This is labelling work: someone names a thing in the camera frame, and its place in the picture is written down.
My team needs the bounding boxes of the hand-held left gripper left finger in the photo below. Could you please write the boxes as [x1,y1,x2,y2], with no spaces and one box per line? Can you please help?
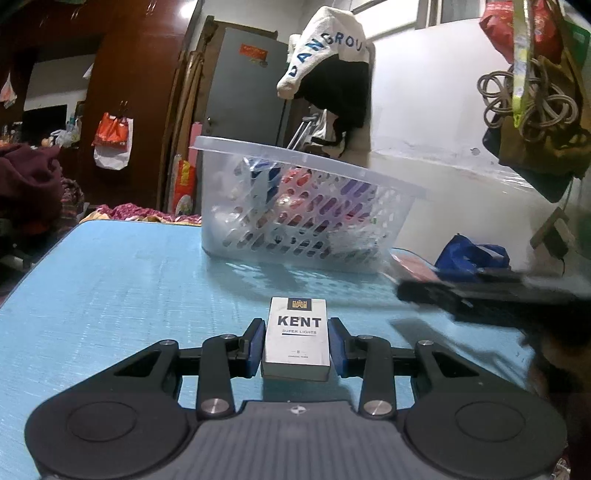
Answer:
[108,318,267,421]

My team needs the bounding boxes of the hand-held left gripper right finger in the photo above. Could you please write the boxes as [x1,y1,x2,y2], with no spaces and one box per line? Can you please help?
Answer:
[328,318,494,421]

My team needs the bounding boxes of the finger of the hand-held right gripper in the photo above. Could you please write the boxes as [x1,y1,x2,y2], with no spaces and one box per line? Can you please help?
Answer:
[396,274,467,321]

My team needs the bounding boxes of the white cigarette box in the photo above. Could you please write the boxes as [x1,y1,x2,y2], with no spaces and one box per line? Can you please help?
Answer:
[261,296,332,383]

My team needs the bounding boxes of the white plastic basket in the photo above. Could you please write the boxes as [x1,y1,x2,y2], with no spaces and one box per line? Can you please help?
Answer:
[189,135,430,275]

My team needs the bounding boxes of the person's right hand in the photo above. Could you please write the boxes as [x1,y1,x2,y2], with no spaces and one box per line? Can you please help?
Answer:
[519,325,591,462]

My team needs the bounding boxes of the blue bag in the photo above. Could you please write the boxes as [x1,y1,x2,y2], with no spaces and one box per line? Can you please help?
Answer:
[434,234,511,283]

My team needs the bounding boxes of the brown hanging bag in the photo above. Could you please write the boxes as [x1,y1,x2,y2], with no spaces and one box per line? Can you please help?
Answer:
[482,46,591,204]

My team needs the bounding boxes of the blue packet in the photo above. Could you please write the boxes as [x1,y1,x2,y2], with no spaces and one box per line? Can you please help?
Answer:
[240,157,282,217]

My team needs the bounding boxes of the red and white packet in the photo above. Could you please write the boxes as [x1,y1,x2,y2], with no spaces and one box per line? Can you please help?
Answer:
[277,168,324,204]

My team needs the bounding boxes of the red printed bag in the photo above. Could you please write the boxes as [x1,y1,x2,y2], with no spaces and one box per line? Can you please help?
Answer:
[173,159,197,215]

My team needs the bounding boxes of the red patterned blanket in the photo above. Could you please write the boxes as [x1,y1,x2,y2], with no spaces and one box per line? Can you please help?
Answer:
[60,178,204,227]

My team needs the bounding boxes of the metal folding rack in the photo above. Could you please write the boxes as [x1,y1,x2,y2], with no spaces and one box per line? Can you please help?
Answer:
[288,115,324,151]

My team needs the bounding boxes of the black hanging garment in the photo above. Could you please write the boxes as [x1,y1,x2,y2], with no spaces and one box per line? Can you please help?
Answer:
[295,60,372,158]

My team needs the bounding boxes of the orange and white plastic bag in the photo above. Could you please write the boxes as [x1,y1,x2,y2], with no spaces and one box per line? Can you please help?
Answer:
[92,112,134,171]

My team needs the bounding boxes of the grey door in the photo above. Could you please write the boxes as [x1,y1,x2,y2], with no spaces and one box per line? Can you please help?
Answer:
[203,27,296,144]

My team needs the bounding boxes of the white garment blue letters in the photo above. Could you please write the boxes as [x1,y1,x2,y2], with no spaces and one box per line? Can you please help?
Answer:
[276,7,376,100]

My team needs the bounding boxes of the red hanging bag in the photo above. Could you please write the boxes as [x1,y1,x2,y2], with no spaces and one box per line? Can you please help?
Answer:
[479,0,564,65]

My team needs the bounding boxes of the dark maroon cloth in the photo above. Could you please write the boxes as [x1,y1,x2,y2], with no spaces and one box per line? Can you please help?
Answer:
[0,142,63,232]

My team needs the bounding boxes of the brown wooden wardrobe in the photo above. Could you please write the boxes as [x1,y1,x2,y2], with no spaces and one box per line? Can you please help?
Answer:
[0,0,204,213]

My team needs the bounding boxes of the small white hanging bag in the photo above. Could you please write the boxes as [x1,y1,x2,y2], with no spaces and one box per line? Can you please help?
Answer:
[0,71,18,109]

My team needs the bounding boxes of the coiled grey cable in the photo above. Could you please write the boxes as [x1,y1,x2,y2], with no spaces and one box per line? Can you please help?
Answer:
[477,60,580,134]

